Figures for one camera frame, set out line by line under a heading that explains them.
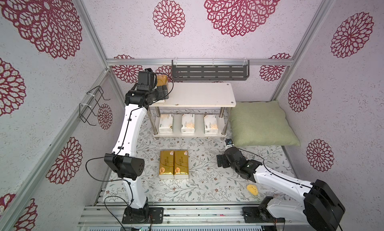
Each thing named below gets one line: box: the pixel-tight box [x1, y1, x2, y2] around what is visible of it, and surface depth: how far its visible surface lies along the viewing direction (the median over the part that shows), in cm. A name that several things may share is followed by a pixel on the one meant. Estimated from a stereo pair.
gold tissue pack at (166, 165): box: [159, 150, 175, 179], surface depth 87 cm
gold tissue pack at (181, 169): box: [174, 150, 190, 179], surface depth 87 cm
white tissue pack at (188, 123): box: [181, 113, 195, 134], surface depth 99 cm
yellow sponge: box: [246, 184, 259, 196], surface depth 82 cm
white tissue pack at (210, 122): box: [204, 114, 218, 135], surface depth 99 cm
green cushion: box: [229, 100, 301, 148], surface depth 96 cm
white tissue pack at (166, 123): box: [158, 114, 174, 134], surface depth 99 cm
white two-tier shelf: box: [148, 82, 236, 138], surface depth 87 cm
